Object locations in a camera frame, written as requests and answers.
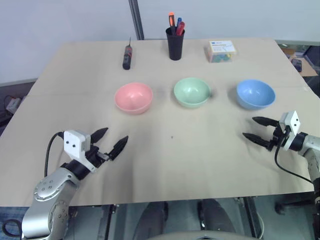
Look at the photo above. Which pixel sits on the green bowl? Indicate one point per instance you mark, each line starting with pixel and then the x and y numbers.
pixel 192 92

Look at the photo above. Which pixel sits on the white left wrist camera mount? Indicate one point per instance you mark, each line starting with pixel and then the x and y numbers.
pixel 74 145

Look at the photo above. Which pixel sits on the black pen cup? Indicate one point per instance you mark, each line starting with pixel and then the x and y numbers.
pixel 175 46

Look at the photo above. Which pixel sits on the black red screwdriver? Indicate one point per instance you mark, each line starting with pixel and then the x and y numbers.
pixel 127 57

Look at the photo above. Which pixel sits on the blue pen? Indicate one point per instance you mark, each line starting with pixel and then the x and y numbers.
pixel 179 22

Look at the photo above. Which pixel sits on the red pen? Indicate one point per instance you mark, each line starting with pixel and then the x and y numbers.
pixel 180 28

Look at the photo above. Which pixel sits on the cardboard box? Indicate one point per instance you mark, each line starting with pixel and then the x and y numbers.
pixel 301 63

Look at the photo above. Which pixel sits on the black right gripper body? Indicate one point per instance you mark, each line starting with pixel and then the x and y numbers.
pixel 277 138

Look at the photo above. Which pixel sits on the clear box of pushpins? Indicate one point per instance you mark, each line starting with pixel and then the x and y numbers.
pixel 222 51

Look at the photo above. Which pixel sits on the white power strip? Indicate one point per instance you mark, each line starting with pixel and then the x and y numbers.
pixel 13 103

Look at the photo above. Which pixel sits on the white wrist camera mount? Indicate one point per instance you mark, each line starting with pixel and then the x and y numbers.
pixel 74 145
pixel 290 123

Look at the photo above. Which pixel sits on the black phone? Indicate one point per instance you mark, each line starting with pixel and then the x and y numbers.
pixel 297 64

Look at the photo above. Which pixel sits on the blue bowl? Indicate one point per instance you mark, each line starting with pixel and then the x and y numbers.
pixel 255 93

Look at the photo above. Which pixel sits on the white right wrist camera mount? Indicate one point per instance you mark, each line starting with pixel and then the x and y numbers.
pixel 290 123

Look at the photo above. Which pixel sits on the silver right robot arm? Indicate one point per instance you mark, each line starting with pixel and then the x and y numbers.
pixel 308 152

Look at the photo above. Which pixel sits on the orange-capped black marker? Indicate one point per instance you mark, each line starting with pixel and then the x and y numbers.
pixel 171 21

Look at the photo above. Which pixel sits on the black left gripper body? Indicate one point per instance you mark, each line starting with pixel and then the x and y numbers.
pixel 96 156

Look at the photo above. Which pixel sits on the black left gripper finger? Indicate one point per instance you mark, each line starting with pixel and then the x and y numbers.
pixel 118 147
pixel 99 134

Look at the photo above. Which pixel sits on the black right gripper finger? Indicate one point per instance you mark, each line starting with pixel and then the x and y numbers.
pixel 265 121
pixel 256 139

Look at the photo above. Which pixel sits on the grey vertical post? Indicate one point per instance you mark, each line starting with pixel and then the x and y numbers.
pixel 137 18

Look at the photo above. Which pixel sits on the pink bowl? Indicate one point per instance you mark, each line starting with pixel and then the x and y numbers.
pixel 133 97

